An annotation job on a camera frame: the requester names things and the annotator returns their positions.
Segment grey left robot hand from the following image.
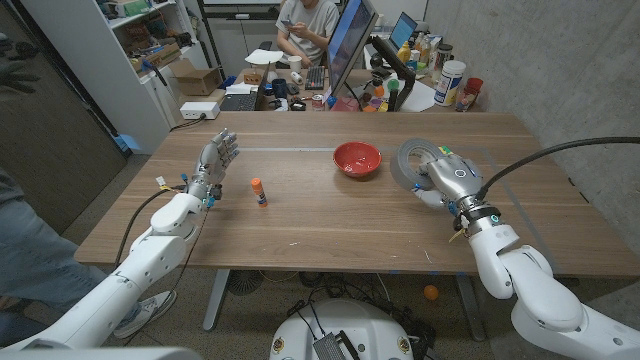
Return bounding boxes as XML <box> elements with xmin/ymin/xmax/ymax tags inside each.
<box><xmin>185</xmin><ymin>127</ymin><xmax>241</xmax><ymax>201</ymax></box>

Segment operator left gloved hand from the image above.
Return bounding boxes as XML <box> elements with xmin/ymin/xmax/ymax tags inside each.
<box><xmin>0</xmin><ymin>33</ymin><xmax>41</xmax><ymax>94</ymax></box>

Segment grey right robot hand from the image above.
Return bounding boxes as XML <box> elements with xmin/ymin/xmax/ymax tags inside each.
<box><xmin>412</xmin><ymin>149</ymin><xmax>504</xmax><ymax>236</ymax></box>

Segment grey duct tape roll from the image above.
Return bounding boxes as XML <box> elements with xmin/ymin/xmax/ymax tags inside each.
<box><xmin>389</xmin><ymin>138</ymin><xmax>449</xmax><ymax>191</ymax></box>

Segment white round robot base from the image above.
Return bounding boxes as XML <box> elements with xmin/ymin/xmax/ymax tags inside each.
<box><xmin>269</xmin><ymin>298</ymin><xmax>415</xmax><ymax>360</ymax></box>

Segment orange capped glue stick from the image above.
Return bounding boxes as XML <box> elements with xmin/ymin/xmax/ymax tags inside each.
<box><xmin>250</xmin><ymin>177</ymin><xmax>269</xmax><ymax>208</ymax></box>

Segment red bowl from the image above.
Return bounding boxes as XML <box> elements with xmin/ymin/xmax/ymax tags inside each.
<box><xmin>332</xmin><ymin>141</ymin><xmax>383</xmax><ymax>179</ymax></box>

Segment white power box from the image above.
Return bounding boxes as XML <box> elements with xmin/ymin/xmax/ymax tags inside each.
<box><xmin>178</xmin><ymin>101</ymin><xmax>222</xmax><ymax>121</ymax></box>

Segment black laptop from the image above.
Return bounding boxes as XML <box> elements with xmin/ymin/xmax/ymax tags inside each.
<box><xmin>218</xmin><ymin>62</ymin><xmax>271</xmax><ymax>112</ymax></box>

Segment open cardboard box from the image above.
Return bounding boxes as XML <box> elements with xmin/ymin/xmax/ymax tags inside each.
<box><xmin>168</xmin><ymin>58</ymin><xmax>224</xmax><ymax>97</ymax></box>

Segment white paper sheet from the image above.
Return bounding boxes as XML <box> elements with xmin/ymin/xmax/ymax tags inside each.
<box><xmin>399</xmin><ymin>79</ymin><xmax>441</xmax><ymax>112</ymax></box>

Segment white shelf unit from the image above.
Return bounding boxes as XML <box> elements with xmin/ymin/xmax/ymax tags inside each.
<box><xmin>19</xmin><ymin>0</ymin><xmax>211</xmax><ymax>155</ymax></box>

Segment white plastic canister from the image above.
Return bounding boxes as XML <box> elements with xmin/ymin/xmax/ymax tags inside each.
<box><xmin>433</xmin><ymin>59</ymin><xmax>467</xmax><ymax>107</ymax></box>

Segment flat printed cardboard box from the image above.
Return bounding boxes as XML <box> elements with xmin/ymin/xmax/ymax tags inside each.
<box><xmin>130</xmin><ymin>42</ymin><xmax>182</xmax><ymax>74</ymax></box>

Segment jar with black lid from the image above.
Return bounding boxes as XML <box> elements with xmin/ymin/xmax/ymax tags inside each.
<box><xmin>433</xmin><ymin>43</ymin><xmax>454</xmax><ymax>76</ymax></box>

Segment round black grille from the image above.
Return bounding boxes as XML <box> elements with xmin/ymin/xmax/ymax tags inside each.
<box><xmin>227</xmin><ymin>269</ymin><xmax>265</xmax><ymax>296</ymax></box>

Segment grey metal table leg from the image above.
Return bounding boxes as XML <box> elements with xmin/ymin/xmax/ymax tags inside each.
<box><xmin>202</xmin><ymin>268</ymin><xmax>231</xmax><ymax>332</ymax></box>
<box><xmin>453</xmin><ymin>273</ymin><xmax>487</xmax><ymax>343</ymax></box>

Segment black keyboard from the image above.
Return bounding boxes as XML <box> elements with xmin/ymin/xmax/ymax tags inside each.
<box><xmin>304</xmin><ymin>65</ymin><xmax>327</xmax><ymax>92</ymax></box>

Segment pink box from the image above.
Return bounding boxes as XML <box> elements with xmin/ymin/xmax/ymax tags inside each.
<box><xmin>329</xmin><ymin>96</ymin><xmax>361</xmax><ymax>112</ymax></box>

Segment green box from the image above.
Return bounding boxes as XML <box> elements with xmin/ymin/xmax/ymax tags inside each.
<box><xmin>115</xmin><ymin>0</ymin><xmax>151</xmax><ymax>18</ymax></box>

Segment laptop with blue screen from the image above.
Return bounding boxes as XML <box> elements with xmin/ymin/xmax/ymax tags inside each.
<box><xmin>388</xmin><ymin>11</ymin><xmax>419</xmax><ymax>51</ymax></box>

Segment white sneaker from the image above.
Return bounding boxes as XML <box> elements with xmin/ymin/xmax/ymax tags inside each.
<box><xmin>113</xmin><ymin>289</ymin><xmax>179</xmax><ymax>340</ymax></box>

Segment large computer monitor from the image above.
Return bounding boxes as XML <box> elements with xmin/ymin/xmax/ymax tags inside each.
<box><xmin>327</xmin><ymin>0</ymin><xmax>380</xmax><ymax>97</ymax></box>

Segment seated person grey shirt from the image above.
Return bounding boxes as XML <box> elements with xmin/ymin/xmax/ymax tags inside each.
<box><xmin>274</xmin><ymin>0</ymin><xmax>341</xmax><ymax>69</ymax></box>

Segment operator in jeans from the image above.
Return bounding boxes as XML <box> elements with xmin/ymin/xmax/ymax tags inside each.
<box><xmin>0</xmin><ymin>169</ymin><xmax>141</xmax><ymax>346</ymax></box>

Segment white robot torso edge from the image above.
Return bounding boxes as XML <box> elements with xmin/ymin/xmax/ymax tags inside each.
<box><xmin>0</xmin><ymin>346</ymin><xmax>204</xmax><ymax>360</ymax></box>

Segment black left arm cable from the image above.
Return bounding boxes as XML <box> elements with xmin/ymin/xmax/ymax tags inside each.
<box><xmin>113</xmin><ymin>184</ymin><xmax>187</xmax><ymax>270</ymax></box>

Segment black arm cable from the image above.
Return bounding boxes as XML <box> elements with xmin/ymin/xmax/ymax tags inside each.
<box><xmin>474</xmin><ymin>135</ymin><xmax>640</xmax><ymax>201</ymax></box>
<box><xmin>113</xmin><ymin>184</ymin><xmax>187</xmax><ymax>270</ymax></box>

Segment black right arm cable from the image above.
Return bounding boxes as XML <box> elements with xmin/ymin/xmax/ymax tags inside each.
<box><xmin>474</xmin><ymin>135</ymin><xmax>640</xmax><ymax>201</ymax></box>

